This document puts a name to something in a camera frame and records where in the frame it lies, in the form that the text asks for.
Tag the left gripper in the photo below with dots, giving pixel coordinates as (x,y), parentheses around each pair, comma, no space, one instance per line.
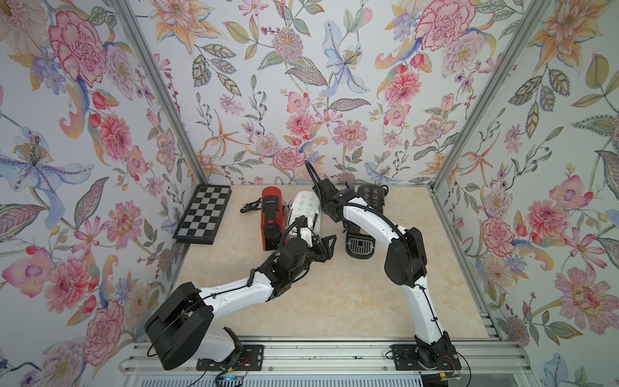
(326,251)

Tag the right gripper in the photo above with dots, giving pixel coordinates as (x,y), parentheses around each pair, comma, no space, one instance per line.
(343,195)

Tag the white coffee machine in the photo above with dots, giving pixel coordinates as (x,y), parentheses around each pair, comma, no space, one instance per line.
(306,204)

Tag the black coffee machine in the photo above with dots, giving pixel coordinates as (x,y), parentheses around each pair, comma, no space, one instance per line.
(365,229)

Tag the red coffee machine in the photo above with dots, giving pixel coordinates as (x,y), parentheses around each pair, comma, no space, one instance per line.
(272,214)

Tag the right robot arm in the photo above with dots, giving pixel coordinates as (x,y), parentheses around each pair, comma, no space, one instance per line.
(405,265)

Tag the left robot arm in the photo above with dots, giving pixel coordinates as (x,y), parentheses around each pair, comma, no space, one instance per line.
(181,327)

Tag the black white chessboard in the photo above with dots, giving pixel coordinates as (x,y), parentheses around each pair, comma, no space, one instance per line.
(201,221)

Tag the aluminium front rail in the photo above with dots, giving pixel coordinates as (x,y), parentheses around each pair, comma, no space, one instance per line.
(478,358)

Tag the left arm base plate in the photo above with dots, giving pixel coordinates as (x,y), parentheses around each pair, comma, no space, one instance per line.
(245,358)

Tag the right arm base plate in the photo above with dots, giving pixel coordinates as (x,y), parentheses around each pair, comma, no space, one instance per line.
(410,357)

